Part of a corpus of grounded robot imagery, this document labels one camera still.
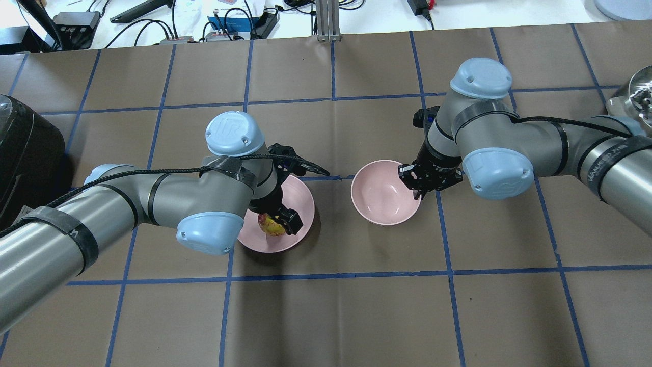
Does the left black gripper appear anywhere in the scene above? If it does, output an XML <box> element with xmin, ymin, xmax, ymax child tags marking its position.
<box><xmin>248</xmin><ymin>184</ymin><xmax>304</xmax><ymax>235</ymax></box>

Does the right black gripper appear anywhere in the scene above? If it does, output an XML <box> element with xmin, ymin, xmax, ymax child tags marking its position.
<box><xmin>398</xmin><ymin>143</ymin><xmax>463</xmax><ymax>200</ymax></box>

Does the red yellow apple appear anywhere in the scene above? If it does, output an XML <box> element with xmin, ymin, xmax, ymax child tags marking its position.
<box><xmin>258</xmin><ymin>214</ymin><xmax>286</xmax><ymax>237</ymax></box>

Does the pink bowl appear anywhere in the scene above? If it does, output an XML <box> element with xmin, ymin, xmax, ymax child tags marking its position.
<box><xmin>350</xmin><ymin>160</ymin><xmax>421</xmax><ymax>226</ymax></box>

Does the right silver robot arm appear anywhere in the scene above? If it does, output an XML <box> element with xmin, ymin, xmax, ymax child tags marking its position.
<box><xmin>397</xmin><ymin>58</ymin><xmax>651</xmax><ymax>233</ymax></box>

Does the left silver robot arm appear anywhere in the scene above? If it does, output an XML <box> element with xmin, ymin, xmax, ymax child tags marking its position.
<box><xmin>1</xmin><ymin>111</ymin><xmax>326</xmax><ymax>332</ymax></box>

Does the pink plate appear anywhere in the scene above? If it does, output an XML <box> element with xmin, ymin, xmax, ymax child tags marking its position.
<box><xmin>237</xmin><ymin>175</ymin><xmax>315</xmax><ymax>253</ymax></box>

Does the light blue plate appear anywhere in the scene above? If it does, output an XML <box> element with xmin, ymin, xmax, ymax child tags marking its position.
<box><xmin>594</xmin><ymin>0</ymin><xmax>651</xmax><ymax>21</ymax></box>

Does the black power adapter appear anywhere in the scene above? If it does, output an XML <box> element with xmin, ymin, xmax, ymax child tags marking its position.
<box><xmin>407</xmin><ymin>0</ymin><xmax>436</xmax><ymax>18</ymax></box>

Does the blue white box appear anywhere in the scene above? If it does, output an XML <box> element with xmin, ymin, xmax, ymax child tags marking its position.
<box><xmin>207</xmin><ymin>5</ymin><xmax>267</xmax><ymax>39</ymax></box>

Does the steel steamer pot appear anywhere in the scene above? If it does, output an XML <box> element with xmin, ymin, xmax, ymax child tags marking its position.
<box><xmin>606</xmin><ymin>65</ymin><xmax>651</xmax><ymax>137</ymax></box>

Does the black bar tool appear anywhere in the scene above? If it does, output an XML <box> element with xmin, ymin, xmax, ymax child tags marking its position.
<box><xmin>110</xmin><ymin>1</ymin><xmax>175</xmax><ymax>24</ymax></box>

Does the black rice cooker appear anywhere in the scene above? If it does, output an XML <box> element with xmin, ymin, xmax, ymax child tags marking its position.
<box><xmin>1</xmin><ymin>95</ymin><xmax>65</xmax><ymax>229</ymax></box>

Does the aluminium frame post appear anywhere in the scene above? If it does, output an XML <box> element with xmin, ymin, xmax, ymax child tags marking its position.
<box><xmin>315</xmin><ymin>0</ymin><xmax>342</xmax><ymax>42</ymax></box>

